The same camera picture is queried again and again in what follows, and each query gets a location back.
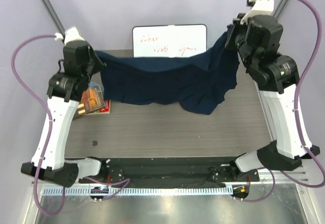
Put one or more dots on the white whiteboard with red writing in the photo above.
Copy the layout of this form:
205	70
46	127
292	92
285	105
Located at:
169	40

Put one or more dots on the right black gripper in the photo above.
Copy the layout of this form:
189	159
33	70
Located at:
237	27

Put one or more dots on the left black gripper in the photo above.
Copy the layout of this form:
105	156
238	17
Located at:
99	64

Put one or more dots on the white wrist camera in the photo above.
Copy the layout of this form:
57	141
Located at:
258	7
70	35

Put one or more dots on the dark blue t shirt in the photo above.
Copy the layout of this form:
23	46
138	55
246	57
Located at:
198	83

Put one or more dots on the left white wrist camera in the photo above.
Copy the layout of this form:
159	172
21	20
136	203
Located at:
70	35

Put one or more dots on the blue nineteen eighty-four book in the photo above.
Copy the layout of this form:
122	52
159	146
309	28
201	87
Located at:
94	84

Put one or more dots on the dark orange cover book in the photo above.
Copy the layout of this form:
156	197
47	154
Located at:
92	100

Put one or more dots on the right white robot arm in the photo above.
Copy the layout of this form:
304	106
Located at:
276	76

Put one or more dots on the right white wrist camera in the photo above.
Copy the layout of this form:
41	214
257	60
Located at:
258	7

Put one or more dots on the aluminium rail frame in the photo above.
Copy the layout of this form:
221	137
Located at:
237	125

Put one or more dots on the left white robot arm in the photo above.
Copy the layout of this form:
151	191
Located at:
64	93

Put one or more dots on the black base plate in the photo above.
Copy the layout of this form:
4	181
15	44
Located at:
214	169

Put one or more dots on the red paperback book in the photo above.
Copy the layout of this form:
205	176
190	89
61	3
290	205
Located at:
106	109

